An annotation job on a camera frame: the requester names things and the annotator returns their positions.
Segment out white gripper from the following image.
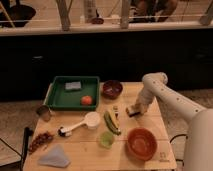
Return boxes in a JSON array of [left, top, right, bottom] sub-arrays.
[[126, 103, 148, 117]]

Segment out white measuring scoop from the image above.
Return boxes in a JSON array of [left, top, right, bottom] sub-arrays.
[[58, 112, 101, 137]]

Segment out striped eraser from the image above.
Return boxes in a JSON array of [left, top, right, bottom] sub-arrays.
[[113, 106, 119, 117]]

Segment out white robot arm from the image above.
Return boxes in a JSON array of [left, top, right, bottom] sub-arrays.
[[126, 72, 213, 171]]

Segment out green plastic cup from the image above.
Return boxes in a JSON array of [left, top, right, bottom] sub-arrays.
[[99, 131, 114, 149]]

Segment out small metal cup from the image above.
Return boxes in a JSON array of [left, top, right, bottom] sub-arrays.
[[36, 105, 51, 122]]

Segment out banana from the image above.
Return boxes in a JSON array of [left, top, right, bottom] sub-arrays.
[[108, 110, 119, 129]]

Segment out dark red bowl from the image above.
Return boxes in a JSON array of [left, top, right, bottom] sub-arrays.
[[102, 80, 123, 99]]

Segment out orange bowl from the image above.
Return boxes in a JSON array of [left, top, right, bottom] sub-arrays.
[[126, 128, 157, 161]]

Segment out orange tomato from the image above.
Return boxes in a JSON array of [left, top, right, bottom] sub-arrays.
[[81, 96, 93, 105]]

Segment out grey sponge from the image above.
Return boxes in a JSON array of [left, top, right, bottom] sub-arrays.
[[65, 82, 82, 91]]

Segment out green plastic tray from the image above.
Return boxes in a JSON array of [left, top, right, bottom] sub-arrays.
[[45, 76, 99, 111]]

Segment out light blue cloth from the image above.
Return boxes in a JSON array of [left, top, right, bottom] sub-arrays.
[[38, 145, 70, 168]]

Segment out black cable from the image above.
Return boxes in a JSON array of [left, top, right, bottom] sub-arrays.
[[169, 133, 188, 163]]

